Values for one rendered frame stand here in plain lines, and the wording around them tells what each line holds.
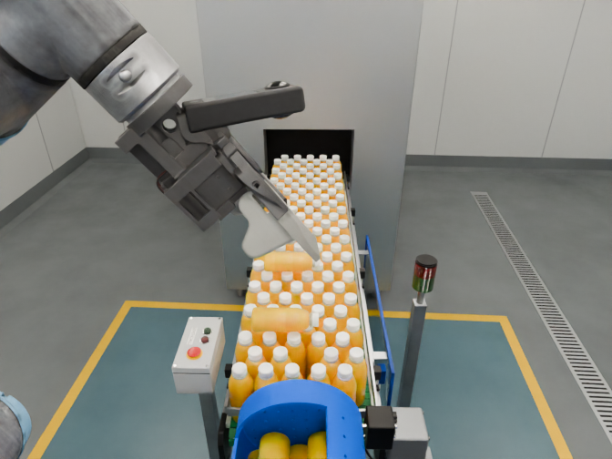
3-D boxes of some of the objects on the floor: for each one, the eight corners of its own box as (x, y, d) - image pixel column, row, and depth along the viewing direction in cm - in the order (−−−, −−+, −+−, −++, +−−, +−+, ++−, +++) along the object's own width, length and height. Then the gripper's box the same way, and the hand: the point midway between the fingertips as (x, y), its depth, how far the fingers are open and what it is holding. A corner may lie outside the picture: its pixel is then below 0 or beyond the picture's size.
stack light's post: (383, 505, 197) (414, 306, 141) (382, 496, 200) (412, 298, 144) (392, 505, 197) (427, 306, 141) (392, 496, 200) (424, 298, 144)
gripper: (125, 122, 51) (244, 239, 60) (97, 158, 33) (273, 318, 42) (181, 70, 51) (294, 195, 59) (184, 78, 33) (344, 255, 41)
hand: (306, 229), depth 51 cm, fingers open, 14 cm apart
